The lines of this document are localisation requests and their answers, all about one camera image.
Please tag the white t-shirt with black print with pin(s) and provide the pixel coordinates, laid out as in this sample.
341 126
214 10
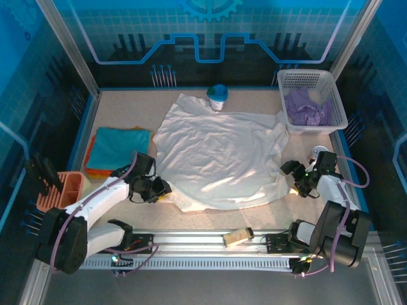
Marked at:
216 152

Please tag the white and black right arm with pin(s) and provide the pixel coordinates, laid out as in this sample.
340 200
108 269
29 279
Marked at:
343 235

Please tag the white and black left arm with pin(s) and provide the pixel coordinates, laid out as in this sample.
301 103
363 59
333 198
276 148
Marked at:
101 197

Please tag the small white cup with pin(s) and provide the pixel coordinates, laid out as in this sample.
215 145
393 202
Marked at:
319 149

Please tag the orange folded t-shirt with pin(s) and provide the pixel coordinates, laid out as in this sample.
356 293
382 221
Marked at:
98 173

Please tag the teal folded t-shirt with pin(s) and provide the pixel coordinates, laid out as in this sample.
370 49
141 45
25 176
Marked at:
117 146

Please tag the yellow folded t-shirt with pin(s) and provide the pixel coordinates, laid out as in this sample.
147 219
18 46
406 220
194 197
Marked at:
140 128

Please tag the purple t-shirt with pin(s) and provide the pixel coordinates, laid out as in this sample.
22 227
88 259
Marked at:
302 108

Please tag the beige bottle with black cap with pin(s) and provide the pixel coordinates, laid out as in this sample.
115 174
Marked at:
237 236

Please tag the white perforated plastic basket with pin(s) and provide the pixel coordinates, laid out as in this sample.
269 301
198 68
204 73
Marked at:
337 95

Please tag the white and blue yogurt cup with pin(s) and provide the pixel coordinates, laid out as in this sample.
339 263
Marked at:
217 101

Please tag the black slotted rack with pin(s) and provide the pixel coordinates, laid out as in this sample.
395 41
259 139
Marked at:
41 171

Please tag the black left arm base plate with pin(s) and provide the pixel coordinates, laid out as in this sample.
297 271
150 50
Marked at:
140 242

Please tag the aluminium mounting rail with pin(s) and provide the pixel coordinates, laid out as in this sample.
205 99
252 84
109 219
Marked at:
190 243

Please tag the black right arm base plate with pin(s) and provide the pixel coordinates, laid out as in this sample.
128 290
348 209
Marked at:
276 243

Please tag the aluminium frame post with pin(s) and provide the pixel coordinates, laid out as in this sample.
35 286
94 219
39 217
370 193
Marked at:
68 47
353 35

